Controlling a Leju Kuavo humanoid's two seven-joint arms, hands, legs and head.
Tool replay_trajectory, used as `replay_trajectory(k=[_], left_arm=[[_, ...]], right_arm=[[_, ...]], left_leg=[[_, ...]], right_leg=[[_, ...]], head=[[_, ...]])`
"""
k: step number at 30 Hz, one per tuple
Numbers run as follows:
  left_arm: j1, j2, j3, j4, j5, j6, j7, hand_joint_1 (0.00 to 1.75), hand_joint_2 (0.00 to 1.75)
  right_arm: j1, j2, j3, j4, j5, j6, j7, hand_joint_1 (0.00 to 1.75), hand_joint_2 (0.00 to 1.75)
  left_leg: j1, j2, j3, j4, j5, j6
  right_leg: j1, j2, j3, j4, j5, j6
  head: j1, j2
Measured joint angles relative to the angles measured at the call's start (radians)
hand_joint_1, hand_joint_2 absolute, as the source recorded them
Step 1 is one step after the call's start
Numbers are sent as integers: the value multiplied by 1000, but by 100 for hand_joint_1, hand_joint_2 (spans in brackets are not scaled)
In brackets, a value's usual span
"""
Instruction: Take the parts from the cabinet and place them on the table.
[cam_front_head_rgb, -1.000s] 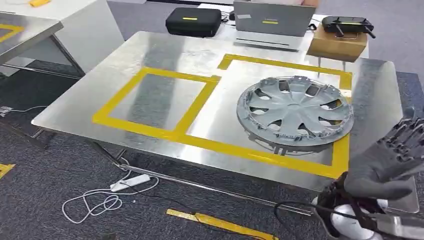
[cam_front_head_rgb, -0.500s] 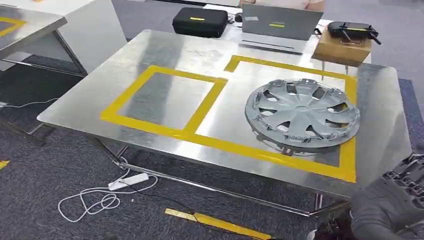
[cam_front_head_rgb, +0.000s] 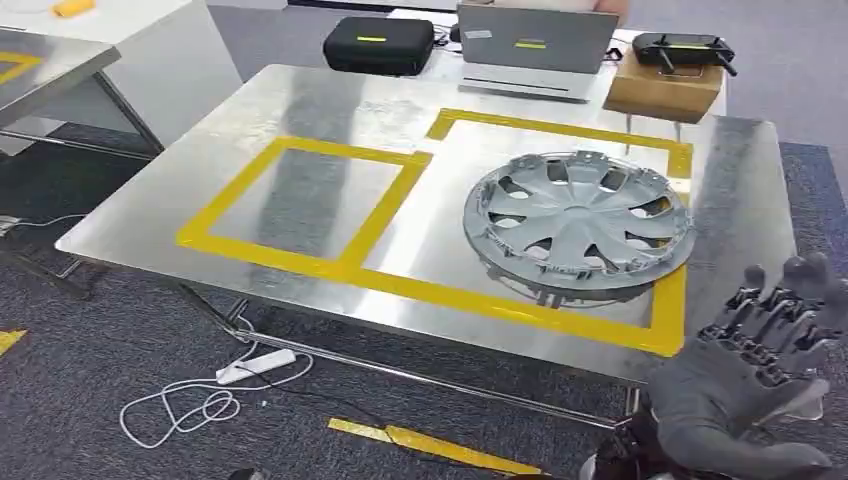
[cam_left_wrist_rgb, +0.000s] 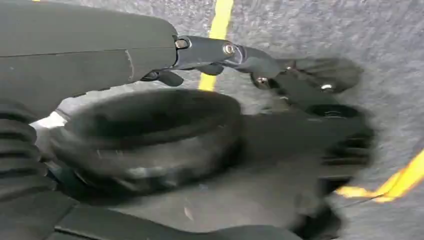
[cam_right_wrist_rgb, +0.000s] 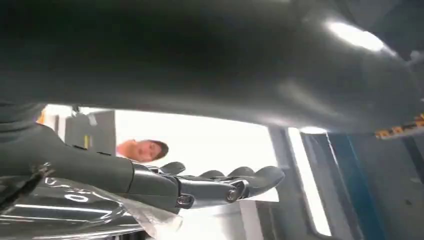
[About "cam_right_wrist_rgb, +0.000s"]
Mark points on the ribbed grey right arm sleeve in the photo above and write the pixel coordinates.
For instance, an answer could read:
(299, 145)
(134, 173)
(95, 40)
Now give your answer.
(15, 121)

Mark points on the grey cabinet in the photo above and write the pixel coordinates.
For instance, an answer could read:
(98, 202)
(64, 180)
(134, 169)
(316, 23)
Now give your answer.
(96, 132)

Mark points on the white ceiling light strip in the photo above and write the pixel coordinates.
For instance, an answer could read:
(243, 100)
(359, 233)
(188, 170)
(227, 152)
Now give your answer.
(309, 185)

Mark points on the blue metal frame post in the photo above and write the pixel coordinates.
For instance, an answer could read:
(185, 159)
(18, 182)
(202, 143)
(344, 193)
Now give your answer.
(357, 192)

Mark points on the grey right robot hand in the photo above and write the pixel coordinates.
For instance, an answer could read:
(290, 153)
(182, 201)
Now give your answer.
(198, 56)

